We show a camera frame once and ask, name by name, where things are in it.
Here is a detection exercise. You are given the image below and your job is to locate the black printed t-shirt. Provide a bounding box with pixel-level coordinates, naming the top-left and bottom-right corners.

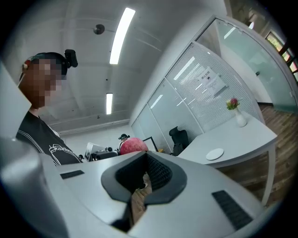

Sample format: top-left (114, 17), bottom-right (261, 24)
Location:
top-left (15, 111), bottom-right (83, 167)

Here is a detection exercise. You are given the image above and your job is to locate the frosted glass door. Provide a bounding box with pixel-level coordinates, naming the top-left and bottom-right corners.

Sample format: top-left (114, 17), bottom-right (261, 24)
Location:
top-left (215, 18), bottom-right (298, 112)

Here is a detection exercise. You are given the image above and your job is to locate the white paper notice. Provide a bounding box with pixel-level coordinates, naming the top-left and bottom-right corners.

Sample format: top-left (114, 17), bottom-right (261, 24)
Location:
top-left (198, 67), bottom-right (229, 97)

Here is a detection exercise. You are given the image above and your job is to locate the red apple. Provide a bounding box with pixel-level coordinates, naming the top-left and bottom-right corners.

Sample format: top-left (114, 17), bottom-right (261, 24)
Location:
top-left (120, 137), bottom-right (149, 156)

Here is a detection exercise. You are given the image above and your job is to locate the dark framed window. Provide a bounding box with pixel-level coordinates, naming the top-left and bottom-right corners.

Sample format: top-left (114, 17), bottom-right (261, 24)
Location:
top-left (265, 30), bottom-right (298, 82)

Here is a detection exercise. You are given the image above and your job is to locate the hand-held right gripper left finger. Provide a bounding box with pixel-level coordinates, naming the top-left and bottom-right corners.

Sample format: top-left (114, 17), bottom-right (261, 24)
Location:
top-left (47, 151), bottom-right (148, 238)

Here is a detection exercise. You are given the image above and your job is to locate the white ceramic vase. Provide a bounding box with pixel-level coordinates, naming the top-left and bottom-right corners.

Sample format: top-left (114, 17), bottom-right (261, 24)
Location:
top-left (235, 108), bottom-right (247, 128)

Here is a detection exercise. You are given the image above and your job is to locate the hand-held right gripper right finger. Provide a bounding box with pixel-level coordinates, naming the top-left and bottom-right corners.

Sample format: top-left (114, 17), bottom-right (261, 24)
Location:
top-left (129, 151), bottom-right (265, 238)

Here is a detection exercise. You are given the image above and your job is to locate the person's head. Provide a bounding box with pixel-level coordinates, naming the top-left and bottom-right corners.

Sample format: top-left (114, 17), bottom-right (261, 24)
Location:
top-left (18, 52), bottom-right (69, 110)

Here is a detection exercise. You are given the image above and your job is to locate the pink and yellow flower bouquet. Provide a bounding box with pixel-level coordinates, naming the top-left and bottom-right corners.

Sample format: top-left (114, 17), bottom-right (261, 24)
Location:
top-left (226, 97), bottom-right (240, 111)

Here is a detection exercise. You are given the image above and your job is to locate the black head-mounted camera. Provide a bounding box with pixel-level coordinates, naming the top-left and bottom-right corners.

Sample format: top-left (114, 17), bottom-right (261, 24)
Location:
top-left (64, 49), bottom-right (79, 68)

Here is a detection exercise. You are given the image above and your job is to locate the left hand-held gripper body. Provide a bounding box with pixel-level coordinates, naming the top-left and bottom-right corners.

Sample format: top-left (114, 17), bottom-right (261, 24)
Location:
top-left (84, 142), bottom-right (120, 163)

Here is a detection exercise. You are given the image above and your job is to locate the black high-back office chair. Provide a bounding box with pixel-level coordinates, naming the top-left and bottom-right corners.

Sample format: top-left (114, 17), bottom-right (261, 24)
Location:
top-left (169, 126), bottom-right (190, 157)

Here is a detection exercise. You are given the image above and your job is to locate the white round plate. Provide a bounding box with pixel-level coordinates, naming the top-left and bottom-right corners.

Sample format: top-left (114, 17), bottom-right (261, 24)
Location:
top-left (205, 148), bottom-right (224, 161)

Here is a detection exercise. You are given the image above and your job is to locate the white ceiling strip light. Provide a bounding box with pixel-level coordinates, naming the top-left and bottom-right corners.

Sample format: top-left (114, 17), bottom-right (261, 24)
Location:
top-left (109, 7), bottom-right (136, 65)
top-left (106, 93), bottom-right (114, 115)

